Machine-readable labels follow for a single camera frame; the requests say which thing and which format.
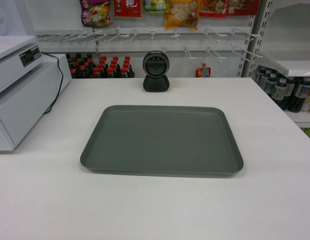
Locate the grey rectangular serving tray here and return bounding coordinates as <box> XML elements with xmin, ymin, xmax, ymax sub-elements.
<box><xmin>80</xmin><ymin>105</ymin><xmax>244</xmax><ymax>178</ymax></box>

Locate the white checkout scale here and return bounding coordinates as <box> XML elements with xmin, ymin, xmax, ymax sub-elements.
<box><xmin>0</xmin><ymin>35</ymin><xmax>43</xmax><ymax>93</ymax></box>

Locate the black barcode scanner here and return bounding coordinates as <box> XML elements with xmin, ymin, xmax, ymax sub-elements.
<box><xmin>142</xmin><ymin>50</ymin><xmax>170</xmax><ymax>93</ymax></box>

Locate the yellow snack bag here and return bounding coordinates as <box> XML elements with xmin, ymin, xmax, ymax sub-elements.
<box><xmin>164</xmin><ymin>0</ymin><xmax>201</xmax><ymax>30</ymax></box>

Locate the red snack bag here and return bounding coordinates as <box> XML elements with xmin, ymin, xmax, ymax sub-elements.
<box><xmin>114</xmin><ymin>0</ymin><xmax>141</xmax><ymax>18</ymax></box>

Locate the purple snack bag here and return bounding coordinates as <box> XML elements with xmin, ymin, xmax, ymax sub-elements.
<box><xmin>80</xmin><ymin>0</ymin><xmax>112</xmax><ymax>28</ymax></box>

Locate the white cash drawer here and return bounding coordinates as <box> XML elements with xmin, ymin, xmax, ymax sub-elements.
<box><xmin>0</xmin><ymin>53</ymin><xmax>72</xmax><ymax>153</ymax></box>

